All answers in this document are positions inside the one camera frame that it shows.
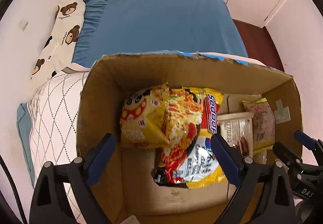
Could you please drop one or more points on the cardboard milk box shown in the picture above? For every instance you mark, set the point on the cardboard milk box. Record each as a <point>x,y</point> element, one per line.
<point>284,101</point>

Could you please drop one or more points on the wall socket plate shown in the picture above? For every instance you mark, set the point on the wall socket plate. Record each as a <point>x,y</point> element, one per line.
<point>23,24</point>

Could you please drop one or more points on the white patterned blanket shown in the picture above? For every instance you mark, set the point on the white patterned blanket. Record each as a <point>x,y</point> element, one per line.
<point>53,123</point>

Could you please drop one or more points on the yellow panda snack bag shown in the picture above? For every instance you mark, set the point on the yellow panda snack bag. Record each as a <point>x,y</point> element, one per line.
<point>142,118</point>

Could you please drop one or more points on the white chocolate stick packet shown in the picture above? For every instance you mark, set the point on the white chocolate stick packet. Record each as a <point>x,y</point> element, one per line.
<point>236,129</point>

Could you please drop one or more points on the clear bread packet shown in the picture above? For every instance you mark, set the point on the clear bread packet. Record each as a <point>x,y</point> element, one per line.
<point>263,123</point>

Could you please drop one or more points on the blue bed sheet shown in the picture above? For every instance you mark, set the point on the blue bed sheet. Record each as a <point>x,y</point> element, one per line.
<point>116,27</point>

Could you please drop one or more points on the bear print pillow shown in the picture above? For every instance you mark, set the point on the bear print pillow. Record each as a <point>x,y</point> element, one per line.
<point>59,48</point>

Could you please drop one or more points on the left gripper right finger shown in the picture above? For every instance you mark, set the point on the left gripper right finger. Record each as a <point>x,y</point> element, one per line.
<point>275,204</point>

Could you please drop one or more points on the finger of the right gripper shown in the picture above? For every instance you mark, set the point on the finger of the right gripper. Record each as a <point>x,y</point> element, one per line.
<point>310,143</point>
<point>285,155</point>

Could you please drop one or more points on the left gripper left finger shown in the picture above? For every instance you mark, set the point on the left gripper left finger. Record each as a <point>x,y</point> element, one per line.
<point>50,203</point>

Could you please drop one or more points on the yellow instant noodle packet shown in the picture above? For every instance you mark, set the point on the yellow instant noodle packet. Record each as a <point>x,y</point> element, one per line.
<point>190,122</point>

